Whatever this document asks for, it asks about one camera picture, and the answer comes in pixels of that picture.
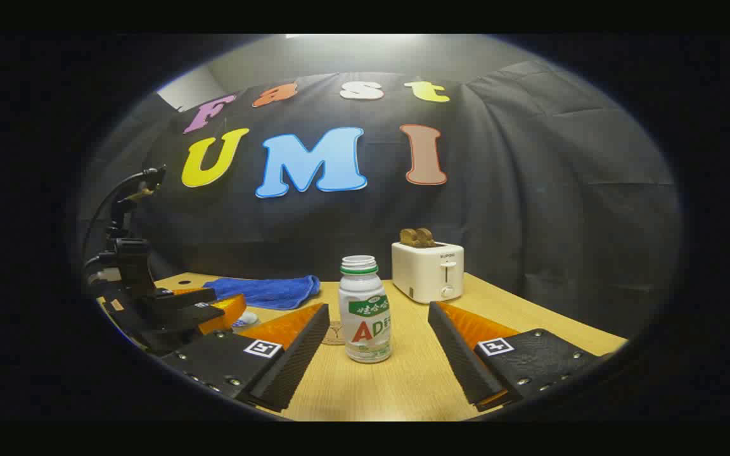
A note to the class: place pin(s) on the brown bread slice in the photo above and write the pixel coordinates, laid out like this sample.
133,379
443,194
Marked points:
428,237
409,238

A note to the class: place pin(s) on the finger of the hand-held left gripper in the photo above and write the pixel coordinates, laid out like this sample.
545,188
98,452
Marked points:
191,295
213,315

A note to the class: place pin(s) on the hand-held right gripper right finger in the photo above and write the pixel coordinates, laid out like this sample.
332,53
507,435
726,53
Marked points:
460,361

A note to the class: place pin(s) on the white toaster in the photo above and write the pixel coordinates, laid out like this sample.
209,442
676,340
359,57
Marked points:
425,272

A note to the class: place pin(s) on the white plastic water bottle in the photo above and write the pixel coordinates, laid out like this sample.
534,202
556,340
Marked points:
365,310

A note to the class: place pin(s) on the round brown coaster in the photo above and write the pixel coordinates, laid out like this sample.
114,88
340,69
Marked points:
334,334

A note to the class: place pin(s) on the blue towel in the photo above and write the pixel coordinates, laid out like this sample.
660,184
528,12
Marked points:
263,291

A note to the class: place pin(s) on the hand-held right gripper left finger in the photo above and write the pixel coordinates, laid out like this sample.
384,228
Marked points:
301,354

